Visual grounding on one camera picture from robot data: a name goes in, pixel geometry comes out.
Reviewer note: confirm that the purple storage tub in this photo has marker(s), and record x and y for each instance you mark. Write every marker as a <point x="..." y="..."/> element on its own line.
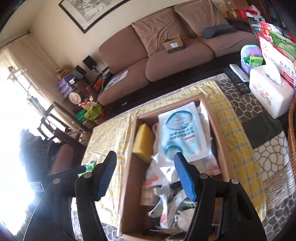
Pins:
<point x="251" y="57"/>

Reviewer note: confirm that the brown fabric sofa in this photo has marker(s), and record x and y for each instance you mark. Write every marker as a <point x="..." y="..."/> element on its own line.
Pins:
<point x="139" y="47"/>

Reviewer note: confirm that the paper sheet on sofa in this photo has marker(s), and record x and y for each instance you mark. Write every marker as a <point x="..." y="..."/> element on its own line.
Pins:
<point x="116" y="79"/>

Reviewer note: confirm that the dark blue neck pillow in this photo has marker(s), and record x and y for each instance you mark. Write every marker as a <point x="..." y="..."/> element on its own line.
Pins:
<point x="217" y="30"/>

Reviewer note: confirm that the small cardboard parcel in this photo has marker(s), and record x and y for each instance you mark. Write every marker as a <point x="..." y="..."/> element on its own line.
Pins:
<point x="174" y="44"/>

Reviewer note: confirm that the silver face mask pouch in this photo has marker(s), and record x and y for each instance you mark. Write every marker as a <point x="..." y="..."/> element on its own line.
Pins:
<point x="180" y="130"/>

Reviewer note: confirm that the white remote control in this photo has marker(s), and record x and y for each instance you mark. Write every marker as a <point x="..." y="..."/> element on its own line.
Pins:
<point x="239" y="72"/>

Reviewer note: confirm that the yellow plaid table cloth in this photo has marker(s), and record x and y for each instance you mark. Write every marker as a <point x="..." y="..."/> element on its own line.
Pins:
<point x="115" y="134"/>

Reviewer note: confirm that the black speaker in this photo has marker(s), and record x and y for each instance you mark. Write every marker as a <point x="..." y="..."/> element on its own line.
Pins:
<point x="90" y="62"/>

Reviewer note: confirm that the lime green bag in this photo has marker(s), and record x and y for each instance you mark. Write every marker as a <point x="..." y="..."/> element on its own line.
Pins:
<point x="93" y="112"/>

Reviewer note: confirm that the framed ink painting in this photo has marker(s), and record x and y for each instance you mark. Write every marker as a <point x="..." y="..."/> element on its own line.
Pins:
<point x="86" y="13"/>

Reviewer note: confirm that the white tissue box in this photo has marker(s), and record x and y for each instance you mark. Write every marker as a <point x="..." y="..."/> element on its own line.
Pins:
<point x="270" y="89"/>

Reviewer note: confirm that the black remote control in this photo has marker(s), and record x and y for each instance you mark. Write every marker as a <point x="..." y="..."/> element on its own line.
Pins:
<point x="242" y="87"/>

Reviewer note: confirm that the yellow green sponge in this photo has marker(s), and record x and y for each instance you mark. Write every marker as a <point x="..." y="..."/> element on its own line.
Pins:
<point x="143" y="143"/>

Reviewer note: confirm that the brown cardboard box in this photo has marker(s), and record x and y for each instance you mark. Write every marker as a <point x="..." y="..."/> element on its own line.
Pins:
<point x="133" y="218"/>

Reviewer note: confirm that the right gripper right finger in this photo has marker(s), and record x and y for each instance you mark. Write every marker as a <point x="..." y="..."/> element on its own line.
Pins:
<point x="190" y="178"/>

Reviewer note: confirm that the white patterned cloth bag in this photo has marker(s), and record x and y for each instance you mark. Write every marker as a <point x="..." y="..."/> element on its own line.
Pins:
<point x="172" y="210"/>

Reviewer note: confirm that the dark wooden chair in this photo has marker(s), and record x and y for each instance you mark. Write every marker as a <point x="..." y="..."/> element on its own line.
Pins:
<point x="52" y="127"/>

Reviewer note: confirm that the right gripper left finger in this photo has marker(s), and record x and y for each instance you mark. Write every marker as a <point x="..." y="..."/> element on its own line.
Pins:
<point x="102" y="175"/>

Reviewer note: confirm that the green snack packet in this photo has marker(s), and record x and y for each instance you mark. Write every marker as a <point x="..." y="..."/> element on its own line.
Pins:
<point x="89" y="167"/>

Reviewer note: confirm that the round cookie tin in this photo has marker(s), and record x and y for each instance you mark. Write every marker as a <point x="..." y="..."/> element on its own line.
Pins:
<point x="75" y="97"/>

